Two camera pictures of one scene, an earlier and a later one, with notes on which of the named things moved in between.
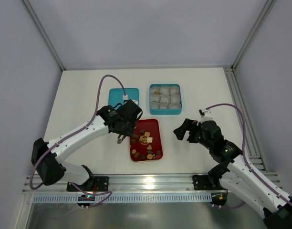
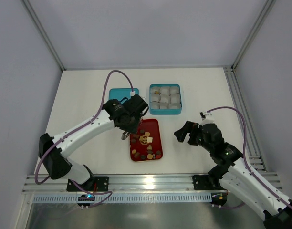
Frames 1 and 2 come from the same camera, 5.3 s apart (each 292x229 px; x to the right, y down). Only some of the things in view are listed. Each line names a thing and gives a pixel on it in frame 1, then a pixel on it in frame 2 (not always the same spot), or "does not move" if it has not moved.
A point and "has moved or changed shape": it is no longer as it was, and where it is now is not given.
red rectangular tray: [146, 143] does not move
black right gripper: [191, 131] does not move
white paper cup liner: [155, 90] does not move
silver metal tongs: [119, 139] has moved or changed shape
